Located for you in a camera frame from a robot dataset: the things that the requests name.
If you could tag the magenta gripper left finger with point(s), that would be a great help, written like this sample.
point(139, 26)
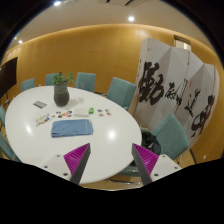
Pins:
point(76, 161)

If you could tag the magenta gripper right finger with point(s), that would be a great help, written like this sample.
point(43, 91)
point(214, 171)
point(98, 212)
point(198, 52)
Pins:
point(145, 161)

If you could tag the blue folded towel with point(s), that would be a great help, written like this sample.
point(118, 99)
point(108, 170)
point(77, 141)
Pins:
point(67, 128)

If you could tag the teal chair right front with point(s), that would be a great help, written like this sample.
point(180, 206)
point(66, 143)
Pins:
point(168, 138)

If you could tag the teal chair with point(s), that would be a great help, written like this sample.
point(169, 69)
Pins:
point(121, 92)
point(50, 79)
point(168, 138)
point(28, 84)
point(85, 81)

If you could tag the small round badges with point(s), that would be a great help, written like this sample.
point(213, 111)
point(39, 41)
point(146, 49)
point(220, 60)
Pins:
point(61, 114)

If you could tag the clear plastic bag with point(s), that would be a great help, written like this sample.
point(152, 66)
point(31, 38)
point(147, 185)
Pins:
point(81, 112)

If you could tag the white oval table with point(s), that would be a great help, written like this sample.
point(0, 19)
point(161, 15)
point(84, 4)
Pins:
point(38, 130)

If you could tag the small green object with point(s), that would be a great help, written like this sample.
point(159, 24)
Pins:
point(91, 110)

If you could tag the colourful stickers sheet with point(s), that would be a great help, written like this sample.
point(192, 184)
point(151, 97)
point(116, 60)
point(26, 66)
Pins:
point(42, 120)

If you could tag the grey plant pot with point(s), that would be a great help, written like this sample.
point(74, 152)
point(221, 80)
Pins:
point(61, 94)

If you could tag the grey card on table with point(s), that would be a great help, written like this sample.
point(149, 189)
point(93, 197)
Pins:
point(40, 104)

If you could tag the teal chair left edge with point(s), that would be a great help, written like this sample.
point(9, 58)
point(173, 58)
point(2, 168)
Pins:
point(4, 146)

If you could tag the teal chair right back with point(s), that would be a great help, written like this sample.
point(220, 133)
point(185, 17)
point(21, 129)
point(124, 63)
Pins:
point(121, 92)

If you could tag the teal chair back centre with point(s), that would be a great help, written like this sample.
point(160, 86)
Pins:
point(85, 81)

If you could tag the green potted plant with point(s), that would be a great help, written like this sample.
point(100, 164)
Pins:
point(68, 78)

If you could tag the white calligraphy folding screen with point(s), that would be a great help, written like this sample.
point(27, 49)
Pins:
point(174, 80)

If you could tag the teal chair back left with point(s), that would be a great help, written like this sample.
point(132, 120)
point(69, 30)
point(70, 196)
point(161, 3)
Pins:
point(50, 79)

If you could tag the teal chair far left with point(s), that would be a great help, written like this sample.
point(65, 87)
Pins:
point(28, 84)

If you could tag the black wall television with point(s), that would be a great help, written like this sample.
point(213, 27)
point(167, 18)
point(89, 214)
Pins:
point(8, 76)

